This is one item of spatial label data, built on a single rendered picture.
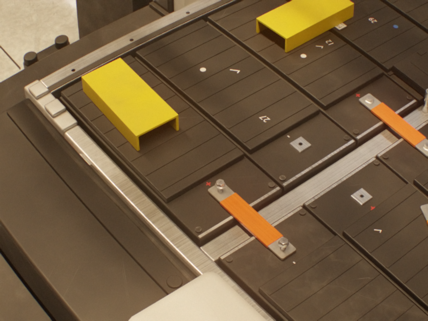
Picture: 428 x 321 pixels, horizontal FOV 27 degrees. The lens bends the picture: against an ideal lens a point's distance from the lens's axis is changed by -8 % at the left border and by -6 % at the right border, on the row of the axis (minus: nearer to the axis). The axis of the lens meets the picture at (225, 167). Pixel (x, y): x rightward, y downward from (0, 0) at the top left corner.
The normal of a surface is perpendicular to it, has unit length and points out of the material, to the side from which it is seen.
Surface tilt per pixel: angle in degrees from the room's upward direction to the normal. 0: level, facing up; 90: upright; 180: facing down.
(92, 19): 90
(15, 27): 0
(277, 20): 0
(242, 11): 0
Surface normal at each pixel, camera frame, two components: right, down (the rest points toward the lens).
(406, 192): 0.00, -0.69
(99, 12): -0.67, 0.54
